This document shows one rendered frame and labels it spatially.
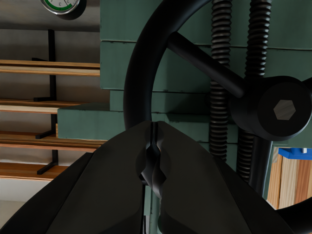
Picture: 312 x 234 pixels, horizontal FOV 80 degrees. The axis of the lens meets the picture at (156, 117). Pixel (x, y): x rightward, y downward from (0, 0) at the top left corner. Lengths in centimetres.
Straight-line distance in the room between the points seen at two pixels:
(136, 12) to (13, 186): 380
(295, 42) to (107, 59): 35
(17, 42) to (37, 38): 31
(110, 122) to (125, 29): 18
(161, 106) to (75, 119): 17
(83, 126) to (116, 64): 14
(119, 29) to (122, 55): 5
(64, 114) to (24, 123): 316
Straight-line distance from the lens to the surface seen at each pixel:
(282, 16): 45
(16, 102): 294
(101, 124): 38
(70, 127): 40
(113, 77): 37
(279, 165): 250
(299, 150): 136
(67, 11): 34
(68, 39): 320
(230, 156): 31
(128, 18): 39
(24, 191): 395
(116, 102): 37
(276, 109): 19
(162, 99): 36
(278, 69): 43
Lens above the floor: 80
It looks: 8 degrees up
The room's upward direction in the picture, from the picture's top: 177 degrees counter-clockwise
